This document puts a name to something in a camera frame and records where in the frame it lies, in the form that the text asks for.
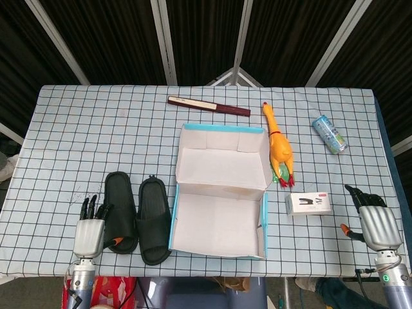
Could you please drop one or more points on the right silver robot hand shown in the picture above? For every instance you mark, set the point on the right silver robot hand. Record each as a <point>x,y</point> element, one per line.
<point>381,225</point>

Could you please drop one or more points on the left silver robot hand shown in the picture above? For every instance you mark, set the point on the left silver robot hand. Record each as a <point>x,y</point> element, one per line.
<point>88,238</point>

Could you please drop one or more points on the black rubber slipper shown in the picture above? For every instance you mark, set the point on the black rubber slipper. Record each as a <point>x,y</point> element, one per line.
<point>154,231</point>
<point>120,193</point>

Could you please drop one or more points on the light blue shoe box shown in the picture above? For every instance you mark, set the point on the light blue shoe box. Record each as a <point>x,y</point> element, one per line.
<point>219,219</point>

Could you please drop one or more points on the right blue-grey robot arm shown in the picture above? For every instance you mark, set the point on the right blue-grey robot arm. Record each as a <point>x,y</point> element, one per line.
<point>397,289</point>

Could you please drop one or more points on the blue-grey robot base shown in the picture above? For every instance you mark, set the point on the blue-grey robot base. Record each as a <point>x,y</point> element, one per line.
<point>193,296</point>

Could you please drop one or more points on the white stapler box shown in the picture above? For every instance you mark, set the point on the white stapler box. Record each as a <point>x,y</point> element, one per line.
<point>309,206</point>

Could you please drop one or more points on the red patterned bag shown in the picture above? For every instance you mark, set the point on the red patterned bag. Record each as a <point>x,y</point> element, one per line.
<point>112,293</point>

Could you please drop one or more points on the blue jeans leg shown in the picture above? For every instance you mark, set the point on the blue jeans leg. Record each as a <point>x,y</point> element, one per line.
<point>341,296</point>

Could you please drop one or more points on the blue checked tablecloth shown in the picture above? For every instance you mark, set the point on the blue checked tablecloth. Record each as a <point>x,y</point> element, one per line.
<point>80,135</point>

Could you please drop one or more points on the white cloth bundle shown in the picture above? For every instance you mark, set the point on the white cloth bundle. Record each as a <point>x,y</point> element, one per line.
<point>9,169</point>

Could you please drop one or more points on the blue green drink can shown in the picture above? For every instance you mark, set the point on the blue green drink can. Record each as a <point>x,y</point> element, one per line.
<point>330,133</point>

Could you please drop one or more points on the white table leg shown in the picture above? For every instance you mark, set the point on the white table leg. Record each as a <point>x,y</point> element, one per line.
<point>286,293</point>

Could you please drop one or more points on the green plastic packet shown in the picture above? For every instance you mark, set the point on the green plastic packet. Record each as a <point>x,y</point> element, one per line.
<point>273,175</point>

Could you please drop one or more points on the yellow rubber chicken toy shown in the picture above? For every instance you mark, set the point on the yellow rubber chicken toy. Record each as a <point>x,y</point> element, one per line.
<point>280,148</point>

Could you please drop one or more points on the brown paper bag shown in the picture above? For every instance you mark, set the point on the brown paper bag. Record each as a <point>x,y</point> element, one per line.
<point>231,284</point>

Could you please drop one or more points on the dark red folding fan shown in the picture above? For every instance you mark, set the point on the dark red folding fan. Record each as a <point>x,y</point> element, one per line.
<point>209,106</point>

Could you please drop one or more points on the dark pleated curtain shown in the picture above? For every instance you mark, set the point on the dark pleated curtain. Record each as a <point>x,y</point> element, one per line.
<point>112,38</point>

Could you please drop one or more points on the white metal frame post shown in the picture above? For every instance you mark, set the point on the white metal frame post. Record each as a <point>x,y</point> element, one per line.
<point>402,145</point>
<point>334,42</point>
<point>241,48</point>
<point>164,48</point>
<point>11,133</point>
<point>58,43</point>

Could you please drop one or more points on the white triangular metal frame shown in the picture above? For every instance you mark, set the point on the white triangular metal frame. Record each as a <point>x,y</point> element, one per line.
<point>222,77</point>

